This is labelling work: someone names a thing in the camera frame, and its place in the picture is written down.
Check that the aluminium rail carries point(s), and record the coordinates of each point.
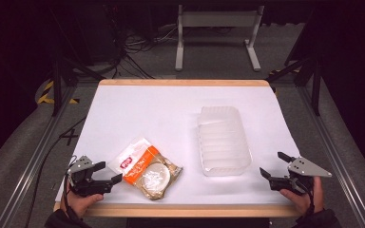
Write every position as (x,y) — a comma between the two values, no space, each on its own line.
(34,158)
(336,152)

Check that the orange and white snack packet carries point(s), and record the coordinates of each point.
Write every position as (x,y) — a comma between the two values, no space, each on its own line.
(145,169)

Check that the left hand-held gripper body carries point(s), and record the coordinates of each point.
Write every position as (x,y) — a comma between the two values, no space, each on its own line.
(87,186)

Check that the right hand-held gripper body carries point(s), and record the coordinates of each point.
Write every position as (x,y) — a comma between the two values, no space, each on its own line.
(304,167)

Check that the person's right hand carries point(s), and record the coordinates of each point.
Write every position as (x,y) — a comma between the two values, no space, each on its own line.
(307,202)

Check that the white paper sheet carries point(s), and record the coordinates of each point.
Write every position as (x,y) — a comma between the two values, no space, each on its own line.
(158,117)

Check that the clear plastic container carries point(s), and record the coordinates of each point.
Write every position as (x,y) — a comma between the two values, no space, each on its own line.
(223,142)

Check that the white metal stand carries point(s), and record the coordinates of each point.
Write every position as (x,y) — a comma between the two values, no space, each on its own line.
(218,19)

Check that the person's left hand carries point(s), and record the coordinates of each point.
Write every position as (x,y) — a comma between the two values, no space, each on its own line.
(79,202)

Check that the black metal stand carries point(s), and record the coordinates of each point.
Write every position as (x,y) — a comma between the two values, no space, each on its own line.
(57,88)
(315,85)

